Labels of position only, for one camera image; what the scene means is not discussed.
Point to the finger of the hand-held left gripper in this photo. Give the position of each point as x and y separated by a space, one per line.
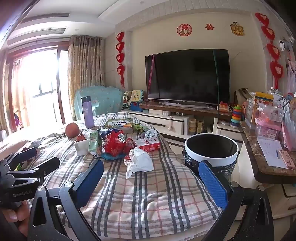
48 165
22 157

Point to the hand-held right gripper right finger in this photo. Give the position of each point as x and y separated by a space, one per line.
212 183

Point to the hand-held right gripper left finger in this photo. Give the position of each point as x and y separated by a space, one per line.
91 183

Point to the white rimmed trash bin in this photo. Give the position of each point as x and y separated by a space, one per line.
217 162

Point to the blue blister package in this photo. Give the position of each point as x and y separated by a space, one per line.
113 157

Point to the green snack packet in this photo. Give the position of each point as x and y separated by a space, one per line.
94 143

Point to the orange red snack packet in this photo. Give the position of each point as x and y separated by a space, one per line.
81 138

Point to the red white wrapper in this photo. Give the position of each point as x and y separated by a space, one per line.
127 160

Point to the red snack bag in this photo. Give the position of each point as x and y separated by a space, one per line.
114 143

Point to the blue foil snack wrapper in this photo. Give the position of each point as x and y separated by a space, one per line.
108 133

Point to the small red wrapper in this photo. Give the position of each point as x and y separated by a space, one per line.
129 144

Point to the white plastic bag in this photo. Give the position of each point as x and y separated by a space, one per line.
141 161

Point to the red milk carton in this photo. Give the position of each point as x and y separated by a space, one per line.
149 144

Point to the white blue wrapper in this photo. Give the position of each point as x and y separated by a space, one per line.
150 134

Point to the person's left hand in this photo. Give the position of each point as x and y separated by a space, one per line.
18 215

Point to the gray crumpled cloth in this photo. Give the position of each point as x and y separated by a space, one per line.
36 144

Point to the black bin liner bag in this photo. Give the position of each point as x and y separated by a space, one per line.
192 162

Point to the red apple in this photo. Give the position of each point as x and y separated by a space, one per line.
72 130

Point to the plaid blanket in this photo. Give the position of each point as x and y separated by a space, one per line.
138 197

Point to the brown marble counter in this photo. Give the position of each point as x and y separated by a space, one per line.
261 173

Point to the wooden abacus toy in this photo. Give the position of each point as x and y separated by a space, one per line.
200 127

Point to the yellow stacked containers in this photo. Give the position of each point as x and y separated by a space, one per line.
192 126

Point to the green children's book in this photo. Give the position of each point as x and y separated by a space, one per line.
118 124

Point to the white notepad paper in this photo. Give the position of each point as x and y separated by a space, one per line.
270 153

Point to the purple thermos bottle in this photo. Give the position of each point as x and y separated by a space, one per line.
87 113

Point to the blue pen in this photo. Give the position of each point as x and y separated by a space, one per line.
278 154

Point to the green crumpled wrapper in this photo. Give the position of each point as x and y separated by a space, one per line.
138 127

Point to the pink lidded storage box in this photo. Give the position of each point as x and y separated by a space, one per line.
267 129

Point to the red toy telephone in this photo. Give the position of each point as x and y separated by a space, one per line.
223 107

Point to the brown marble TV riser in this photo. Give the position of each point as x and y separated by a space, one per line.
185 110

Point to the pink phone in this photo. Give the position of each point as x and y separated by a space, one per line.
286 159

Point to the white TV cabinet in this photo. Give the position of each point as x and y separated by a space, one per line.
157 122

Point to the teal floral cover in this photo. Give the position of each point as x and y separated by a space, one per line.
104 99

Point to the blue plastic toy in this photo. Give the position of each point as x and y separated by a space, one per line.
134 106

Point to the beige handbag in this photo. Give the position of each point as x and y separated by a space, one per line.
241 99

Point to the white set-top box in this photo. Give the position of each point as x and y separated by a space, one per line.
158 111

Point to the ferris wheel toy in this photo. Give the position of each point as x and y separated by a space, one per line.
127 97

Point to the clear plastic bag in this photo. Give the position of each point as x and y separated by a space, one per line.
290 125

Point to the yellow toy box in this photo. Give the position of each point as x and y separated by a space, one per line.
263 98

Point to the teal activity cube toy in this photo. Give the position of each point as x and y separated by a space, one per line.
138 96

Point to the beige patterned curtain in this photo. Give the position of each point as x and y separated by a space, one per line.
85 69

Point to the black flat television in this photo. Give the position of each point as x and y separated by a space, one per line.
187 76

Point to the red heart hanging decoration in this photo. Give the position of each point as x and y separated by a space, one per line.
120 58
276 68

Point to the small red paper cutout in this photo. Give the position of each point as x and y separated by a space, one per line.
209 26

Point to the brown window frame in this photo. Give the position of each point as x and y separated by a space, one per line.
61 92

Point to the white security camera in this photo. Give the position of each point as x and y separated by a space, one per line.
282 45

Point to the round red wall sticker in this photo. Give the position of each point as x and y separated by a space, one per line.
184 29

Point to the gold figure wall sticker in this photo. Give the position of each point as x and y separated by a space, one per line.
237 29

